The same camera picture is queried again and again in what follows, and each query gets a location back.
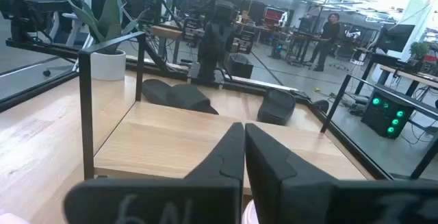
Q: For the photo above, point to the black monitor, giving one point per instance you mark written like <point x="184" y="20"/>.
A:
<point x="395" y="38"/>

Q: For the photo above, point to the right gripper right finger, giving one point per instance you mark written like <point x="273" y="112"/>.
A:
<point x="291" y="196"/>

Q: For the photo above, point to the black rounded mount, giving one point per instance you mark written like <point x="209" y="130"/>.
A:
<point x="321" y="105"/>

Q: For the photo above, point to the computer tower with green lights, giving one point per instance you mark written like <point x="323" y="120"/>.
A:
<point x="386" y="114"/>

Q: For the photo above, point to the white metal stand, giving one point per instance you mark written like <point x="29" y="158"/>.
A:
<point x="77" y="35"/>

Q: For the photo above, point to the snake plant in white pot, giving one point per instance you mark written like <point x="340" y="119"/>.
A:
<point x="107" y="64"/>

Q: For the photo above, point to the black-framed wooden shelf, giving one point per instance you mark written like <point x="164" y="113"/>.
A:
<point x="171" y="142"/>

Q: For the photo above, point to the person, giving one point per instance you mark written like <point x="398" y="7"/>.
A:
<point x="326" y="39"/>

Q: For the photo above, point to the black floor box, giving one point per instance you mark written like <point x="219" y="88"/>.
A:
<point x="241" y="67"/>

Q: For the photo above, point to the red tool cabinet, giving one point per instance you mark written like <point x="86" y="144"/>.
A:
<point x="273" y="15"/>

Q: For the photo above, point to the small green potted plant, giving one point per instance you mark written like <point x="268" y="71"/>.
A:
<point x="419" y="50"/>

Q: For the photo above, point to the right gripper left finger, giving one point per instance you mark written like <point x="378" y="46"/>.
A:
<point x="212" y="189"/>

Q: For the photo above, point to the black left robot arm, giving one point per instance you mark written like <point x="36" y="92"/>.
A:
<point x="215" y="46"/>

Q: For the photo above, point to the black equipment stack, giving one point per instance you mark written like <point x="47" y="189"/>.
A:
<point x="27" y="8"/>

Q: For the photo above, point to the black table frame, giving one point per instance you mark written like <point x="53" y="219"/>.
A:
<point x="41" y="89"/>

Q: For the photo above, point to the black slide sandal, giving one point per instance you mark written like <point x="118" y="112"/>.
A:
<point x="275" y="107"/>
<point x="184" y="97"/>

